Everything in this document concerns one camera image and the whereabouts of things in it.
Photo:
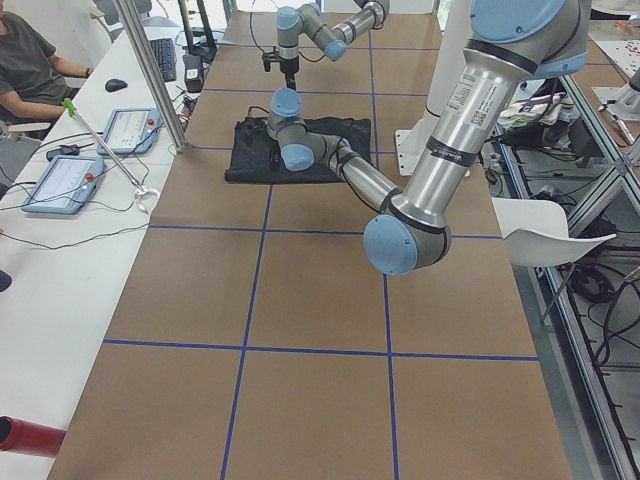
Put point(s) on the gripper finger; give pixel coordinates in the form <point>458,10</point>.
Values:
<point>274,162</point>
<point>290,79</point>

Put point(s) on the aluminium frame post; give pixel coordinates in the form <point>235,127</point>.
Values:
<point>130,19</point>

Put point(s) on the seated person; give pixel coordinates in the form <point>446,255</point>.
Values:
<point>33,76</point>

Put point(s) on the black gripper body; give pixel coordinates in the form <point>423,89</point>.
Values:
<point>288,67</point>

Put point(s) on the black desktop device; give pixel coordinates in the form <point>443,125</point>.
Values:
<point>193,73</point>

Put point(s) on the red cylinder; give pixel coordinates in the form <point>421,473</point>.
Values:
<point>28,438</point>

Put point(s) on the black keyboard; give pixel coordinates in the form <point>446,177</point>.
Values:
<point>163,50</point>

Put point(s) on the blue teach pendant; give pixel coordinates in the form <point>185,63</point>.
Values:
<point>132,130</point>
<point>67,184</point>

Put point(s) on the white chair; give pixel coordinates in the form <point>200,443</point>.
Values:
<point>536,233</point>

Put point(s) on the metal rod green tip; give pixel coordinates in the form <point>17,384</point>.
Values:
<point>142,192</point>

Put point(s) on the black graphic t-shirt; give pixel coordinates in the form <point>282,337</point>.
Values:
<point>251,153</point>

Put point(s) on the far blue teach pendant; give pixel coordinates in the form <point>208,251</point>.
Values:
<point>132,130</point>

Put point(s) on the near blue teach pendant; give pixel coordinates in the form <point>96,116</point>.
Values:
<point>67,184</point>

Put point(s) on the black monitor stand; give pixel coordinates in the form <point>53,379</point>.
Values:
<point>198,43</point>

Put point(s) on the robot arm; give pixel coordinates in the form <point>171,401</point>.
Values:
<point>306,20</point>
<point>510,42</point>

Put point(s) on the black computer mouse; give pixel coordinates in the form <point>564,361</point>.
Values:
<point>113,85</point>

